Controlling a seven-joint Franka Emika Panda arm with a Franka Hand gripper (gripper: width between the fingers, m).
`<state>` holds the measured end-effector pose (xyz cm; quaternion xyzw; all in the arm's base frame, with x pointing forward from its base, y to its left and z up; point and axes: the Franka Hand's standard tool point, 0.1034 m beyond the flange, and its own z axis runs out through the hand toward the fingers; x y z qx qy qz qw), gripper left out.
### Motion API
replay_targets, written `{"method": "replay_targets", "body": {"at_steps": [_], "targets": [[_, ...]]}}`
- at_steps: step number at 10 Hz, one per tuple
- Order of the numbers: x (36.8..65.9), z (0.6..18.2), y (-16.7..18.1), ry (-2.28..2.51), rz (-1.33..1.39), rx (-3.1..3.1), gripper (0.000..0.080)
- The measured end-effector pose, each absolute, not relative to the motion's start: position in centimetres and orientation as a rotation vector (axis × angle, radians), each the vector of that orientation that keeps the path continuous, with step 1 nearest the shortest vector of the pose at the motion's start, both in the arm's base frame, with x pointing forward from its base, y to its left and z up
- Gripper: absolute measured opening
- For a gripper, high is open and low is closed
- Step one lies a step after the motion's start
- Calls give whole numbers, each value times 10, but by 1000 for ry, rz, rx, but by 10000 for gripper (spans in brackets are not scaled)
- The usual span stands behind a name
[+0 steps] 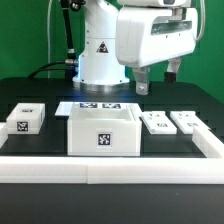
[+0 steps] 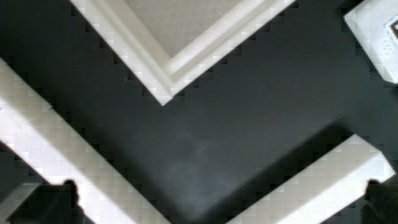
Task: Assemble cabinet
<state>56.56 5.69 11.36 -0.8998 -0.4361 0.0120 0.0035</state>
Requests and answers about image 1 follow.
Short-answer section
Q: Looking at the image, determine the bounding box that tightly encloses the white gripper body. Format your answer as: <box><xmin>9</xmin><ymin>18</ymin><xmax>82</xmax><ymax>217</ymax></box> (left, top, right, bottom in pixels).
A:
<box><xmin>115</xmin><ymin>7</ymin><xmax>198</xmax><ymax>67</ymax></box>

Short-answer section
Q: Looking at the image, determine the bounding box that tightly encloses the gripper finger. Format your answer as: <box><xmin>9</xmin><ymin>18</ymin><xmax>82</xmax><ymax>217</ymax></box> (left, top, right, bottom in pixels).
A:
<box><xmin>132</xmin><ymin>67</ymin><xmax>149</xmax><ymax>95</ymax></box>
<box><xmin>164</xmin><ymin>57</ymin><xmax>181</xmax><ymax>83</ymax></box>

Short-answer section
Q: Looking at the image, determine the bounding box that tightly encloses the white cabinet door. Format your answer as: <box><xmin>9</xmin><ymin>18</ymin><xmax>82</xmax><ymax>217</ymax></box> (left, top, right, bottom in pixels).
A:
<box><xmin>141</xmin><ymin>111</ymin><xmax>177</xmax><ymax>135</ymax></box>
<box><xmin>170</xmin><ymin>111</ymin><xmax>209</xmax><ymax>134</ymax></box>

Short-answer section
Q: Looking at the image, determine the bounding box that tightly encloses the white cabinet body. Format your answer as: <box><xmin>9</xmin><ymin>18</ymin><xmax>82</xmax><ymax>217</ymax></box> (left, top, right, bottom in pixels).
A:
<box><xmin>67</xmin><ymin>105</ymin><xmax>142</xmax><ymax>157</ymax></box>

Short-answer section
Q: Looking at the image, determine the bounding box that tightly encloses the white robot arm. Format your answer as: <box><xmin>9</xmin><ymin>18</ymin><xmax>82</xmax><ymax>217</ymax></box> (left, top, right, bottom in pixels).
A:
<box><xmin>59</xmin><ymin>0</ymin><xmax>204</xmax><ymax>95</ymax></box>

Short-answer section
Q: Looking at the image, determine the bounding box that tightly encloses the white flat marker board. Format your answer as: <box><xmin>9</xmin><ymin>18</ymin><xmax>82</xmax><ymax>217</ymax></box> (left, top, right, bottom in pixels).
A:
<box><xmin>55</xmin><ymin>101</ymin><xmax>142</xmax><ymax>116</ymax></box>

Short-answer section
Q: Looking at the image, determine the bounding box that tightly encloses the small white box part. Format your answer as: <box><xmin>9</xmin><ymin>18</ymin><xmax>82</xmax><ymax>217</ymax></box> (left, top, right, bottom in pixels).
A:
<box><xmin>6</xmin><ymin>103</ymin><xmax>45</xmax><ymax>134</ymax></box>

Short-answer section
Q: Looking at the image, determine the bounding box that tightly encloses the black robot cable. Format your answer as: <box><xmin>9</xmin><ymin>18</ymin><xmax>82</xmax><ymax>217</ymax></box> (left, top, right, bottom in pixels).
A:
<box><xmin>27</xmin><ymin>0</ymin><xmax>81</xmax><ymax>80</ymax></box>

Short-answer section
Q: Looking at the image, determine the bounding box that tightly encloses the white thin cable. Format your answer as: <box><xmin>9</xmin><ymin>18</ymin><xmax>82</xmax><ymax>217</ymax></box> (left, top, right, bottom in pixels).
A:
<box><xmin>47</xmin><ymin>0</ymin><xmax>54</xmax><ymax>80</ymax></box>

